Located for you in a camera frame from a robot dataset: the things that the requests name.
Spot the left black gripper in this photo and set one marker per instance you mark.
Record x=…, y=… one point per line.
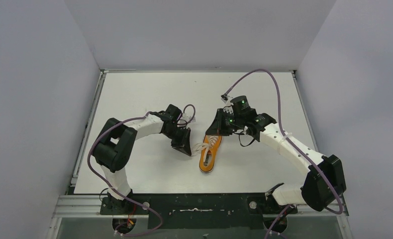
x=179, y=134

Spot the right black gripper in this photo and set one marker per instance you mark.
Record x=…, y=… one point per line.
x=217, y=128

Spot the orange canvas sneaker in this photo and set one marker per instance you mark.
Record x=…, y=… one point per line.
x=207, y=159

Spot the cream shoelace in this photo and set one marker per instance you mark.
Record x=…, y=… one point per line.
x=209, y=142

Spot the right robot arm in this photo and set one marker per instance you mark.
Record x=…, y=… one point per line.
x=324, y=177

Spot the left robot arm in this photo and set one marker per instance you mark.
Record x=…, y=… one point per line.
x=113, y=147

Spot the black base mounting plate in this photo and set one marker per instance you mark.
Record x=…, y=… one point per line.
x=254, y=210

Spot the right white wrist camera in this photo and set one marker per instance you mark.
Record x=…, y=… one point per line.
x=227, y=103

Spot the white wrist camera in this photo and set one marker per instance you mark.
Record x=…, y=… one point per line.
x=188, y=117
x=227, y=103

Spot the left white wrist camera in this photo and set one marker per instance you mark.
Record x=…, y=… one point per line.
x=188, y=117

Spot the aluminium right table rail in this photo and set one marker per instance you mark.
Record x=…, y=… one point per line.
x=304, y=109

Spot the aluminium front rail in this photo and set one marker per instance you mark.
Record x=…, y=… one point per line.
x=88, y=206

